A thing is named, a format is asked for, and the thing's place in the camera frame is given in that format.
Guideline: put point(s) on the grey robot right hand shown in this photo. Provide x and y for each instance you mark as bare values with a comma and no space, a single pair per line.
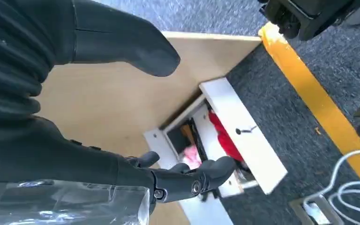
59,155

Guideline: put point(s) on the ribbed grey right arm sleeve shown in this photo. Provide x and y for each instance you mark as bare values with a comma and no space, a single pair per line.
12,56

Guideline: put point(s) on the pink item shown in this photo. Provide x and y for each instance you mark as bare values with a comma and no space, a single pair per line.
191,157

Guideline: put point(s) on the red cloth item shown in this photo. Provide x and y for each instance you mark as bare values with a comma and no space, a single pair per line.
225,139

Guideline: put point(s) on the white drawer cabinet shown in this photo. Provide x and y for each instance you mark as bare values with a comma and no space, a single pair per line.
245,139

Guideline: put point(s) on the metal drawer key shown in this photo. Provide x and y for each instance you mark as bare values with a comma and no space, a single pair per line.
245,130

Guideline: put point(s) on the grey floor socket box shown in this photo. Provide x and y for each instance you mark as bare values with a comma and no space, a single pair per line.
326,202

